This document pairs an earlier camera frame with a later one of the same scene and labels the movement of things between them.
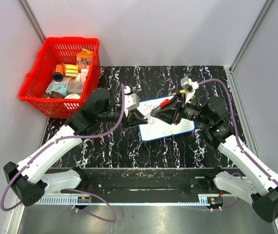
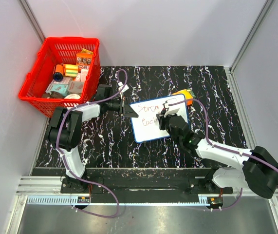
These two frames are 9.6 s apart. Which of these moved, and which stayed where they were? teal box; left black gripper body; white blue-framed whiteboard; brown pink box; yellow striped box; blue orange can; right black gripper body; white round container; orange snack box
Moved: left black gripper body; right black gripper body; white blue-framed whiteboard
Stayed: blue orange can; orange snack box; yellow striped box; teal box; brown pink box; white round container
